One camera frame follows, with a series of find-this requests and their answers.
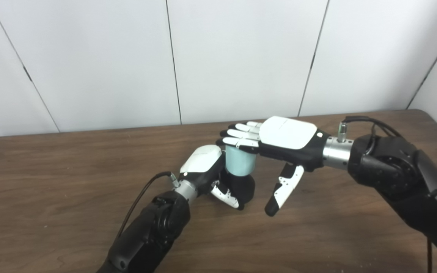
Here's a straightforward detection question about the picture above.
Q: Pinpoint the black and white right hand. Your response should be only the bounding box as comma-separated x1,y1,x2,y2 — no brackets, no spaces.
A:
216,116,331,217

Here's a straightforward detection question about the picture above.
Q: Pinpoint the black and white left hand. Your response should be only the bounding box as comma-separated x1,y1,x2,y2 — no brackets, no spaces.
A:
179,144,245,211

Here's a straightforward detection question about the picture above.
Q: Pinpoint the light blue cylinder cup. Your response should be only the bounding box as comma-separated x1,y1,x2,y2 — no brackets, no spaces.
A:
224,145,258,176

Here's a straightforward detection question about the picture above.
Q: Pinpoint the black funnel-shaped nozzle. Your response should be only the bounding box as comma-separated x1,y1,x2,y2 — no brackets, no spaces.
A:
220,171,256,209

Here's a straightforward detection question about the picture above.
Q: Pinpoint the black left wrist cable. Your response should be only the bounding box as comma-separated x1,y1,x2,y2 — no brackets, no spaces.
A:
116,171,181,243

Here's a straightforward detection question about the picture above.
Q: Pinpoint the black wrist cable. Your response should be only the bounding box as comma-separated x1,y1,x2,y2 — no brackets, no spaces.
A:
338,116,405,144
116,171,181,243

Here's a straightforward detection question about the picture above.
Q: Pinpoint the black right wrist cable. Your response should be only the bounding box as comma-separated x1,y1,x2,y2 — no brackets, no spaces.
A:
338,116,405,144

